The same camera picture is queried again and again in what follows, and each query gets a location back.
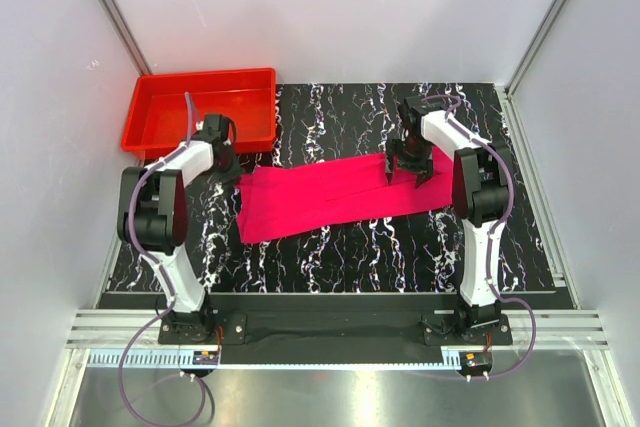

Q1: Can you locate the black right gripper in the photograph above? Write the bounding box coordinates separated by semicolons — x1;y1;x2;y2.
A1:
384;137;433;187

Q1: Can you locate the pink t shirt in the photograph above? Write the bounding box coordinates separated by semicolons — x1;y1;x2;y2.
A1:
237;150;453;244

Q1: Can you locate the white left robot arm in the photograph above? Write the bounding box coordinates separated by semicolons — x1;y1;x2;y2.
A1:
116;114;242;344

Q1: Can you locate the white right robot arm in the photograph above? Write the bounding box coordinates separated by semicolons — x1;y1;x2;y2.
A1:
385;94;514;344

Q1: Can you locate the black marbled table mat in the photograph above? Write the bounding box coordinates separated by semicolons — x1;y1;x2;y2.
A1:
107;81;559;294

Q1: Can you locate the red plastic bin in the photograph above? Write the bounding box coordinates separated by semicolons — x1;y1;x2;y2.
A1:
120;68;276;160

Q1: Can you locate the left orange connector board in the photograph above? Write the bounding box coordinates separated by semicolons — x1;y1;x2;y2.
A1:
192;351;220;366

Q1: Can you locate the orange connector board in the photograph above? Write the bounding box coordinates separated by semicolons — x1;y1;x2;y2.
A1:
192;351;220;366
462;351;493;370

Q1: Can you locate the right orange connector board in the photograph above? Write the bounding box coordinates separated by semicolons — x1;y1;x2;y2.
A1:
462;351;493;370

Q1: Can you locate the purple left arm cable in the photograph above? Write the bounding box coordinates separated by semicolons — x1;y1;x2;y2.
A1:
118;91;216;423

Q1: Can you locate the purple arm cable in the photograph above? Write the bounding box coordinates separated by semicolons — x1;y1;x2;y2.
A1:
118;91;216;423
422;94;536;382

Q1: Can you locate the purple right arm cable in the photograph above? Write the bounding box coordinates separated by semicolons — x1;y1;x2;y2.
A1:
422;94;536;382

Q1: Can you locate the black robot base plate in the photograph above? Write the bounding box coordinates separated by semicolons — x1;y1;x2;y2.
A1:
158;291;511;366

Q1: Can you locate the white slotted cable duct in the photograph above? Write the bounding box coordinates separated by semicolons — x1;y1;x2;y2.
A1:
88;347;461;371

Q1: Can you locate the aluminium frame rail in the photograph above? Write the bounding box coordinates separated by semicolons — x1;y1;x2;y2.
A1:
66;309;608;350

